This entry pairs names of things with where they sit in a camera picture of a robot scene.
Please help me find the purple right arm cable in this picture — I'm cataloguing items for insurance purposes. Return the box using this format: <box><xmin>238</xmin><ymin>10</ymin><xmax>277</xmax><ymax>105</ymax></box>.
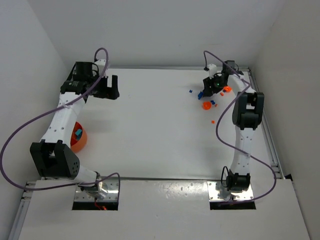
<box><xmin>203</xmin><ymin>50</ymin><xmax>277</xmax><ymax>202</ymax></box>

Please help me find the teal lego brick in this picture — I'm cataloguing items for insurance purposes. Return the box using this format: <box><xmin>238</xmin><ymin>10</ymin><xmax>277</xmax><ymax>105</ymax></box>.
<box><xmin>74</xmin><ymin>128</ymin><xmax>83</xmax><ymax>140</ymax></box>

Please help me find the blue lego figure piece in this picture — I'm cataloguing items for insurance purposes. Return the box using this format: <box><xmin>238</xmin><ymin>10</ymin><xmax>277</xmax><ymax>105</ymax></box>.
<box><xmin>197</xmin><ymin>91</ymin><xmax>204</xmax><ymax>100</ymax></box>

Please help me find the orange round lego piece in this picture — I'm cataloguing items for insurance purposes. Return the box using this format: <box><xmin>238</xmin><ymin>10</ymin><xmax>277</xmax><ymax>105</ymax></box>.
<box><xmin>202</xmin><ymin>101</ymin><xmax>212</xmax><ymax>111</ymax></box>

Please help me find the orange divided round container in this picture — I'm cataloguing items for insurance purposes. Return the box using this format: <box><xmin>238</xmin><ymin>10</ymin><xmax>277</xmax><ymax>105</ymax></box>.
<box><xmin>70</xmin><ymin>121</ymin><xmax>88</xmax><ymax>153</ymax></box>

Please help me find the aluminium frame rail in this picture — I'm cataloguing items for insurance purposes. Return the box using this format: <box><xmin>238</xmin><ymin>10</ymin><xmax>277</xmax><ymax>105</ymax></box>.
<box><xmin>246</xmin><ymin>66</ymin><xmax>285</xmax><ymax>180</ymax></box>
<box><xmin>7</xmin><ymin>67</ymin><xmax>80</xmax><ymax>240</ymax></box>

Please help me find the aluminium frame rail left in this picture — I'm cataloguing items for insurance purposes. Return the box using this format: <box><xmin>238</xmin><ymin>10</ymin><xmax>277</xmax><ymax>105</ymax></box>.
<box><xmin>7</xmin><ymin>67</ymin><xmax>80</xmax><ymax>240</ymax></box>

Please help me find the aluminium frame rail right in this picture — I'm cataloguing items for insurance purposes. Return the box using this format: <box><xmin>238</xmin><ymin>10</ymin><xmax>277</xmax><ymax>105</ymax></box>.
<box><xmin>246</xmin><ymin>66</ymin><xmax>285</xmax><ymax>180</ymax></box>

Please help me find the metal base plate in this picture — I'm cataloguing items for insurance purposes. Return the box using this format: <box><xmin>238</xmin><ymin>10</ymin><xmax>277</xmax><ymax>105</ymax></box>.
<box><xmin>74</xmin><ymin>178</ymin><xmax>119</xmax><ymax>203</ymax></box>
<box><xmin>207</xmin><ymin>181</ymin><xmax>254</xmax><ymax>203</ymax></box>

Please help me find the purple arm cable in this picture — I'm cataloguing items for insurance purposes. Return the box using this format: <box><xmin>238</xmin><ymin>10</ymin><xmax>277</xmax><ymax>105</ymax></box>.
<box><xmin>203</xmin><ymin>50</ymin><xmax>277</xmax><ymax>202</ymax></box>
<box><xmin>0</xmin><ymin>47</ymin><xmax>121</xmax><ymax>191</ymax></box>

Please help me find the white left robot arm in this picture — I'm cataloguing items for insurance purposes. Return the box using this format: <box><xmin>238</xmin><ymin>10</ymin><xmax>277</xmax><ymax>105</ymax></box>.
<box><xmin>30</xmin><ymin>59</ymin><xmax>120</xmax><ymax>197</ymax></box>

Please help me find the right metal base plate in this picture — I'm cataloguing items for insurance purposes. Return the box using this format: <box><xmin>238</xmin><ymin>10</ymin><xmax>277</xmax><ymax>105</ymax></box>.
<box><xmin>207</xmin><ymin>181</ymin><xmax>254</xmax><ymax>203</ymax></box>

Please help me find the orange small cup container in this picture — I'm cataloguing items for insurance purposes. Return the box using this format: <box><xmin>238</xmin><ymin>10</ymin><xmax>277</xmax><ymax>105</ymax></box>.
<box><xmin>223</xmin><ymin>86</ymin><xmax>232</xmax><ymax>93</ymax></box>

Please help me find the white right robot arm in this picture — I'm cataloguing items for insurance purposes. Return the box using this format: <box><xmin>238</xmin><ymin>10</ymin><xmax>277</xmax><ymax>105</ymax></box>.
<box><xmin>202</xmin><ymin>60</ymin><xmax>265</xmax><ymax>192</ymax></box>

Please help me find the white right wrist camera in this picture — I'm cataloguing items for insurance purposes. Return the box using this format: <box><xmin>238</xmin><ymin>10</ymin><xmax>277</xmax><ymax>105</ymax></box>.
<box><xmin>207</xmin><ymin>64</ymin><xmax>218</xmax><ymax>78</ymax></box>

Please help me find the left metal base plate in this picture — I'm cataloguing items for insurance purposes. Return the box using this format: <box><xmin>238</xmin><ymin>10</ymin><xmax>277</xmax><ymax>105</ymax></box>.
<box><xmin>74</xmin><ymin>178</ymin><xmax>119</xmax><ymax>203</ymax></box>

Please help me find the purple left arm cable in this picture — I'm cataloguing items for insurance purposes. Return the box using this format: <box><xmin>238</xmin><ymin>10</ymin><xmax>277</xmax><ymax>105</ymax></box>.
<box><xmin>0</xmin><ymin>47</ymin><xmax>121</xmax><ymax>191</ymax></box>

